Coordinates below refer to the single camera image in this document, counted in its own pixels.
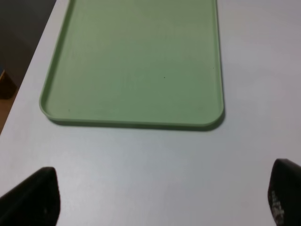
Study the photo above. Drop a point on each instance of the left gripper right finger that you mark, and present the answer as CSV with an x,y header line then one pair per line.
x,y
284,193

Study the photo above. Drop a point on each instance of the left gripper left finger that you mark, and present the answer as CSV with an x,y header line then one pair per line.
x,y
34,202

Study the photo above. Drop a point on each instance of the green plastic tray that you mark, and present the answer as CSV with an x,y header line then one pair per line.
x,y
136,64

